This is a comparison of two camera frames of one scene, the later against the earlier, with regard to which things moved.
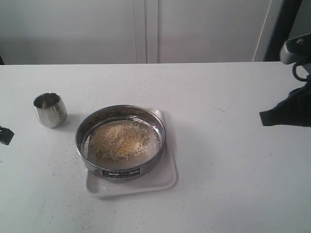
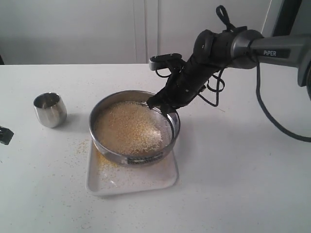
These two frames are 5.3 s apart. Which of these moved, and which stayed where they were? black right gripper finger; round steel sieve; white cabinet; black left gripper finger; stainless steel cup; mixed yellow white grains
Moved: mixed yellow white grains; round steel sieve; black right gripper finger
Stayed: white cabinet; black left gripper finger; stainless steel cup
